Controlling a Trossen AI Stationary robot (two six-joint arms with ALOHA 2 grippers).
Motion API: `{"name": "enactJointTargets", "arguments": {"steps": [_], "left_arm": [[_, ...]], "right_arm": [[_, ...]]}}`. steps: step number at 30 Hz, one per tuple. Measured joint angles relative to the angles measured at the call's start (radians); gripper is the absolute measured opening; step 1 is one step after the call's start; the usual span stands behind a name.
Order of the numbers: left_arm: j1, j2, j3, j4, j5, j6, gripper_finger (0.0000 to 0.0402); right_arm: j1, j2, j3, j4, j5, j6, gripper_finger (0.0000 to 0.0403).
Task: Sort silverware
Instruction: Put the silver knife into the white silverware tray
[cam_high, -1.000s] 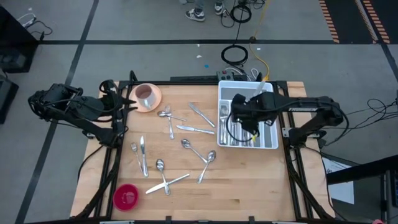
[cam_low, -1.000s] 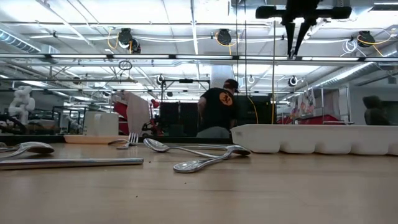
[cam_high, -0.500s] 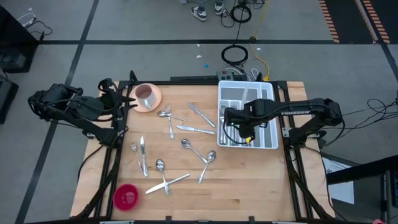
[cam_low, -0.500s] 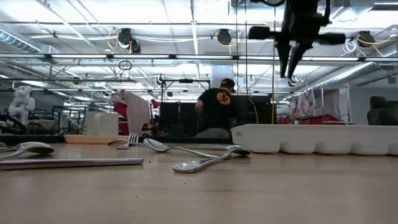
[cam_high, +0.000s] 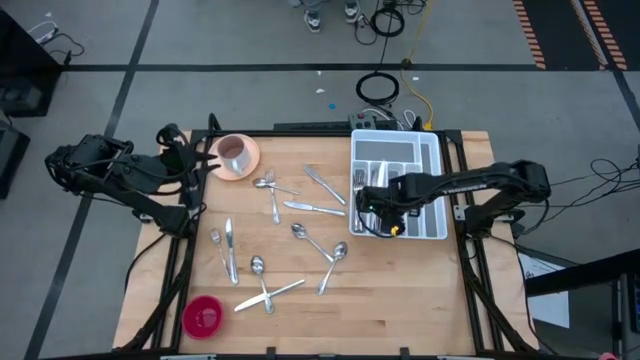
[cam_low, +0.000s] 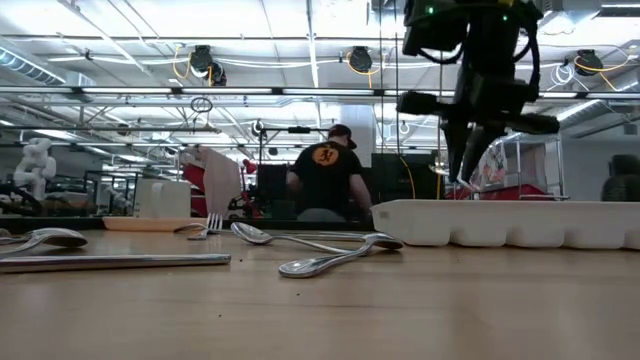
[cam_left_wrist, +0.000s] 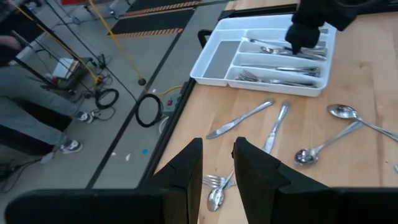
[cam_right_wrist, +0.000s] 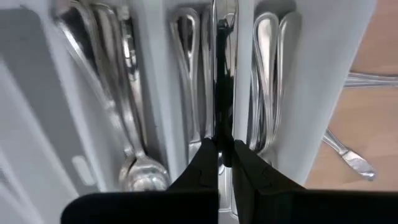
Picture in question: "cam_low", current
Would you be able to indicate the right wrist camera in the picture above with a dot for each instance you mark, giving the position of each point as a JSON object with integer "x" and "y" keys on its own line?
{"x": 435, "y": 30}

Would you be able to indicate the white robot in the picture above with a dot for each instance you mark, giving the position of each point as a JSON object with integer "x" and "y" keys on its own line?
{"x": 35, "y": 165}

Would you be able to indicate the black metal rack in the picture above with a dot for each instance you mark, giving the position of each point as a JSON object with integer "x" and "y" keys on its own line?
{"x": 110, "y": 172}

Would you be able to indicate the person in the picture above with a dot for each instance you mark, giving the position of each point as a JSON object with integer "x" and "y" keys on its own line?
{"x": 325, "y": 185}

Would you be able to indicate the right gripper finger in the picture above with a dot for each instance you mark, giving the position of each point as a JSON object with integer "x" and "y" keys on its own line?
{"x": 482, "y": 147}
{"x": 457, "y": 150}

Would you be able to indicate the colourful printed poster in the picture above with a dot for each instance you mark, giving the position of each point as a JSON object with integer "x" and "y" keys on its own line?
{"x": 495, "y": 167}

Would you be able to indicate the ceiling light strip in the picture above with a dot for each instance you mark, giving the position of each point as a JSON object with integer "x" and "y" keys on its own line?
{"x": 150, "y": 90}

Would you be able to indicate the black panel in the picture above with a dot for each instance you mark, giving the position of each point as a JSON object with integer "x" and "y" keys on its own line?
{"x": 400, "y": 175}

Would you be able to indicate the silver fork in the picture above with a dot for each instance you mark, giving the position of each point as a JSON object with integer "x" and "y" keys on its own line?
{"x": 214, "y": 222}

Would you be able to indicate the silver ventilation duct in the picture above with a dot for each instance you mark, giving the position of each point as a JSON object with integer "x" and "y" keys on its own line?
{"x": 585, "y": 107}

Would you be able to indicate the red plastic storage bin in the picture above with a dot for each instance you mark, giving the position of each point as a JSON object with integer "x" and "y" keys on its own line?
{"x": 510, "y": 192}

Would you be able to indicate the beige panel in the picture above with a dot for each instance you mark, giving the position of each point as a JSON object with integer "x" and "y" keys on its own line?
{"x": 220, "y": 180}

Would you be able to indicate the white mug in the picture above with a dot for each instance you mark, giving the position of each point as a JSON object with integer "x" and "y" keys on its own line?
{"x": 170, "y": 197}

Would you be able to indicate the scattered silver cutlery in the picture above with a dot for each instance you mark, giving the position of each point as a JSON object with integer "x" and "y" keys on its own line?
{"x": 50, "y": 224}

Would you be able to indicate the white cutlery tray organizer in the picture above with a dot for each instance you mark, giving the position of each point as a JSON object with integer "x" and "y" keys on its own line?
{"x": 500, "y": 222}

